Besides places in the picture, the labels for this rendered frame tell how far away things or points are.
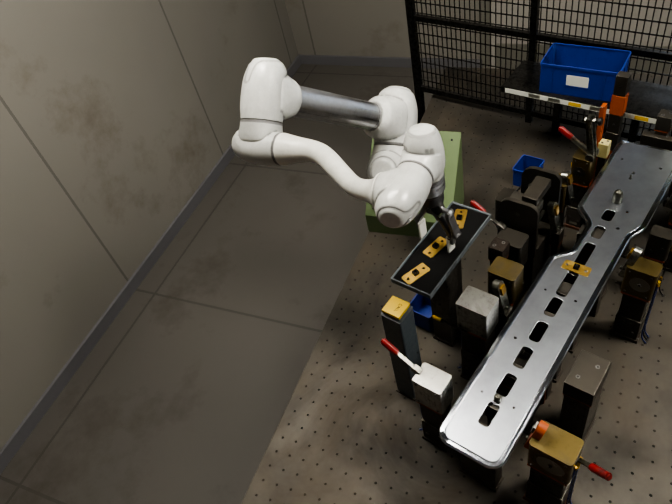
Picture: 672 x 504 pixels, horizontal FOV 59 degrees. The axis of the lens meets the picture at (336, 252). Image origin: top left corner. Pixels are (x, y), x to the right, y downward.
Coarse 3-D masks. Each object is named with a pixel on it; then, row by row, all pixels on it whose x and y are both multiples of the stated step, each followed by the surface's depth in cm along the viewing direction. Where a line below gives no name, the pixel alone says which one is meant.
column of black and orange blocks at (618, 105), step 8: (624, 72) 215; (616, 80) 216; (624, 80) 214; (616, 88) 218; (624, 88) 216; (616, 96) 220; (624, 96) 219; (616, 104) 222; (624, 104) 221; (616, 112) 225; (624, 112) 225; (608, 120) 229; (616, 120) 227; (608, 128) 232; (616, 128) 230; (608, 136) 234; (616, 136) 232; (616, 144) 234
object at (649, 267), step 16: (640, 272) 175; (656, 272) 173; (624, 288) 183; (640, 288) 179; (656, 288) 177; (624, 304) 189; (640, 304) 184; (624, 320) 193; (640, 320) 189; (624, 336) 198
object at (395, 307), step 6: (390, 300) 171; (396, 300) 170; (402, 300) 170; (384, 306) 170; (390, 306) 169; (396, 306) 169; (402, 306) 168; (408, 306) 168; (384, 312) 169; (390, 312) 168; (396, 312) 167; (402, 312) 167; (396, 318) 167
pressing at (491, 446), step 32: (608, 160) 214; (640, 160) 212; (608, 192) 204; (640, 192) 202; (608, 224) 195; (640, 224) 192; (576, 256) 188; (608, 256) 186; (544, 288) 183; (576, 288) 180; (512, 320) 177; (544, 320) 175; (576, 320) 173; (512, 352) 170; (544, 352) 168; (480, 384) 165; (544, 384) 162; (448, 416) 160; (480, 416) 159; (512, 416) 157; (480, 448) 153; (512, 448) 152
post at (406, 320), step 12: (408, 312) 169; (384, 324) 173; (396, 324) 168; (408, 324) 172; (396, 336) 174; (408, 336) 175; (408, 348) 178; (396, 360) 185; (420, 360) 190; (396, 372) 192; (408, 372) 186; (408, 384) 192; (408, 396) 199
